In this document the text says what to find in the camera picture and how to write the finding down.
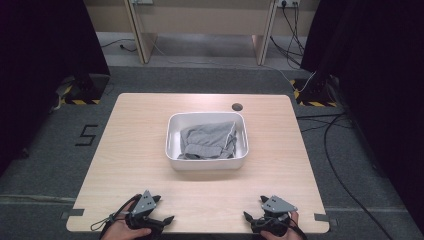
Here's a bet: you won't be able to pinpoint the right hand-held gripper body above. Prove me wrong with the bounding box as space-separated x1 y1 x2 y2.
252 195 298 236

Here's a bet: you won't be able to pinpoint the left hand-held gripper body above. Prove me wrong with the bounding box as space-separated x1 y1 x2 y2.
125 189 164 236

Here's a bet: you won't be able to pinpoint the white plastic bin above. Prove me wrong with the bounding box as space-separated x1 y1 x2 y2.
165 111 250 172

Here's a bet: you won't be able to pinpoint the grey pants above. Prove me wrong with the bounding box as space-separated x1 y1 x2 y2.
178 120 238 161

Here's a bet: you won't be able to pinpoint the person's right hand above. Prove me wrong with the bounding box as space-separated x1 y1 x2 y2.
260 211 303 240

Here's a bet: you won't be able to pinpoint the person's left hand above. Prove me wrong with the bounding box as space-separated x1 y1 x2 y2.
100 209 152 240

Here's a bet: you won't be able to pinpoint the black tape strip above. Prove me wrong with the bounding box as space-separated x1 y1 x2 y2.
60 208 85 221
313 213 338 228

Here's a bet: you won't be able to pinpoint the black stand base striped tape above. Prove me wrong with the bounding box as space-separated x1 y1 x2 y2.
289 75 338 108
54 73 111 106

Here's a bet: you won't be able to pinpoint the black curtain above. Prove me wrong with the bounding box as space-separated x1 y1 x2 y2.
0 0 112 176
299 0 424 231

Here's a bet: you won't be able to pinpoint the light wooden desk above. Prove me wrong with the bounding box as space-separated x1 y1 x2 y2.
83 0 321 66

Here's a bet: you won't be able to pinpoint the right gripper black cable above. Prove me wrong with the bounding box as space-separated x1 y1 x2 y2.
287 222 308 240

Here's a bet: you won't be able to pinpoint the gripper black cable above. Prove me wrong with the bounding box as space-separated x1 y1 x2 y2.
287 222 308 240
90 193 142 240

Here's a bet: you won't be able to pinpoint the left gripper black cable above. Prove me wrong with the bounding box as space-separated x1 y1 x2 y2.
90 193 142 240

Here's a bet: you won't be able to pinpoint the long black floor cables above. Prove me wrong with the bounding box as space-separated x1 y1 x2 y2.
295 112 395 240

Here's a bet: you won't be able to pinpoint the thin white floor cable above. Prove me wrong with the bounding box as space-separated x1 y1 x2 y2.
152 43 317 93

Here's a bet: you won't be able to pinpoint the short black floor cable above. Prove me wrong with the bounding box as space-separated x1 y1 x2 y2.
100 38 138 53

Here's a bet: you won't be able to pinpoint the bundle of black hanging cables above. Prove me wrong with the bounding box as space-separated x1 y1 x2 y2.
269 2 306 68

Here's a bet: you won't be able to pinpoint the white wall socket with plugs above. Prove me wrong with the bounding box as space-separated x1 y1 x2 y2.
277 0 301 9

